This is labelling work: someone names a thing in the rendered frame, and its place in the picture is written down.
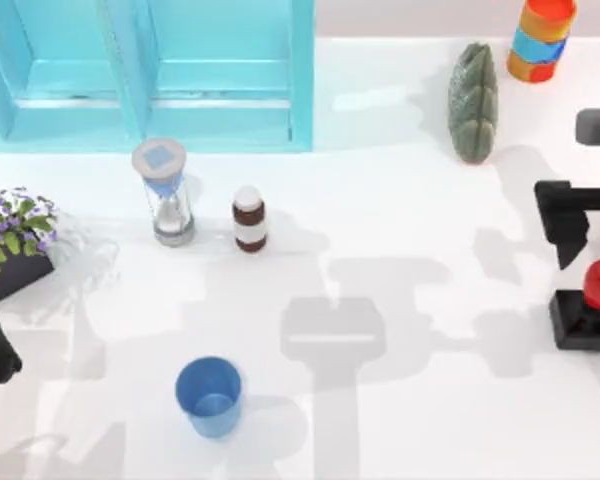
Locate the green leaf-shaped vase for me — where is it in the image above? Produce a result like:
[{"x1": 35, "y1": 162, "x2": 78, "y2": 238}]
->
[{"x1": 446, "y1": 42, "x2": 500, "y2": 165}]

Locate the orange and blue cylinder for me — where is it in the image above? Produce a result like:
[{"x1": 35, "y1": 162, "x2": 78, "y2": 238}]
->
[{"x1": 505, "y1": 0, "x2": 579, "y2": 86}]

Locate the brown bottle with white cap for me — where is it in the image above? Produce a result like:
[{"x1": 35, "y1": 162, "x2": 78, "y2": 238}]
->
[{"x1": 231, "y1": 185, "x2": 270, "y2": 255}]

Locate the light blue rack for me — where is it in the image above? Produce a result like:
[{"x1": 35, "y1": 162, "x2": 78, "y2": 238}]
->
[{"x1": 0, "y1": 0, "x2": 314, "y2": 154}]

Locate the blue cup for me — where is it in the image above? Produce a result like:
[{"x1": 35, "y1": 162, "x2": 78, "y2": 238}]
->
[{"x1": 174, "y1": 355, "x2": 244, "y2": 442}]

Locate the blue-capped hourglass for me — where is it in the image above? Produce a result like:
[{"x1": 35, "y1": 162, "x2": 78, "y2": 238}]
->
[{"x1": 131, "y1": 137, "x2": 198, "y2": 248}]

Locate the purple flower plant pot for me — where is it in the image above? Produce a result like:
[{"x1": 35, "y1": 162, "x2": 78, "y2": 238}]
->
[{"x1": 0, "y1": 186, "x2": 62, "y2": 303}]

